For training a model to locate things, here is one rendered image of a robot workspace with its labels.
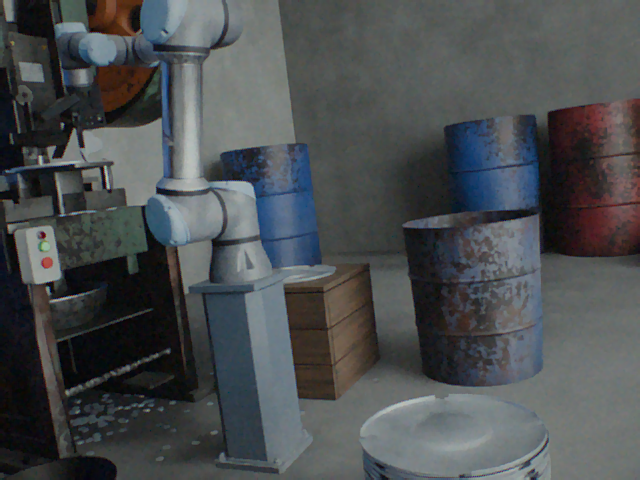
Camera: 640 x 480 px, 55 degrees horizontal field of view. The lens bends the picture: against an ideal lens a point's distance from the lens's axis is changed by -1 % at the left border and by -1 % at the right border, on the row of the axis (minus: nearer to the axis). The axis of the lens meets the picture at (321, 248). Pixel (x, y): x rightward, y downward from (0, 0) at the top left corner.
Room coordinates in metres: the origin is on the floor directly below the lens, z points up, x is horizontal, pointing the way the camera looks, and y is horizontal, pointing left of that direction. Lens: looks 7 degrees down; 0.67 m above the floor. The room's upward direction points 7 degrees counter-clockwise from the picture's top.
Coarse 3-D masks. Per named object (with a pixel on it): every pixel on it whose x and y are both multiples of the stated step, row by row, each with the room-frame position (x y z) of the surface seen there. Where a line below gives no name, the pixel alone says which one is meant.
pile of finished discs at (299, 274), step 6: (318, 264) 2.13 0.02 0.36; (294, 270) 2.11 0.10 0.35; (300, 270) 2.06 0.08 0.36; (306, 270) 2.04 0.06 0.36; (312, 270) 2.06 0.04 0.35; (318, 270) 2.05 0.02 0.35; (324, 270) 2.03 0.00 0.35; (330, 270) 2.02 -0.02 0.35; (336, 270) 2.00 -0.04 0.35; (288, 276) 1.96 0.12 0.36; (294, 276) 1.96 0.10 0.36; (300, 276) 1.96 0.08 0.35; (306, 276) 1.95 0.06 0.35; (312, 276) 1.94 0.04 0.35; (318, 276) 1.90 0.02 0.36; (282, 282) 1.88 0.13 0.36; (288, 282) 1.87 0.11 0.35; (294, 282) 1.87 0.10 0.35
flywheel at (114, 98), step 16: (112, 0) 2.13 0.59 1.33; (128, 0) 2.11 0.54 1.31; (96, 16) 2.14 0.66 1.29; (112, 16) 2.14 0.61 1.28; (128, 16) 2.14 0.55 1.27; (96, 32) 2.20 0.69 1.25; (112, 32) 2.16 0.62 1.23; (128, 32) 2.12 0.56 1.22; (96, 80) 2.22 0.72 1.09; (112, 80) 2.18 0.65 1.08; (128, 80) 2.09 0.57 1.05; (144, 80) 2.05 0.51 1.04; (112, 96) 2.13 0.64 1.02; (128, 96) 2.09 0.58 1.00; (112, 112) 2.17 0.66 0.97
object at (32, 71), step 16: (16, 48) 1.80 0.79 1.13; (32, 48) 1.84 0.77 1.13; (48, 48) 1.89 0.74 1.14; (16, 64) 1.79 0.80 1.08; (32, 64) 1.83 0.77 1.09; (48, 64) 1.88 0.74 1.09; (16, 80) 1.78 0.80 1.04; (32, 80) 1.82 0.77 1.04; (48, 80) 1.87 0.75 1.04; (16, 96) 1.76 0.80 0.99; (32, 96) 1.81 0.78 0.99; (48, 96) 1.86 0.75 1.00; (0, 112) 1.80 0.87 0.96; (16, 112) 1.77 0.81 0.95; (32, 112) 1.78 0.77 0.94; (0, 128) 1.80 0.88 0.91; (16, 128) 1.77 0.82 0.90; (32, 128) 1.77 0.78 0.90; (48, 128) 1.81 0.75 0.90
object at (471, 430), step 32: (384, 416) 1.02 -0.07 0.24; (416, 416) 1.01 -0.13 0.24; (448, 416) 0.98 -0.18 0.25; (480, 416) 0.97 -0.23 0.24; (512, 416) 0.96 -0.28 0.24; (384, 448) 0.90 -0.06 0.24; (416, 448) 0.89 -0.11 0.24; (448, 448) 0.87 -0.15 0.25; (480, 448) 0.86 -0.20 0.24; (512, 448) 0.85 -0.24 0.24
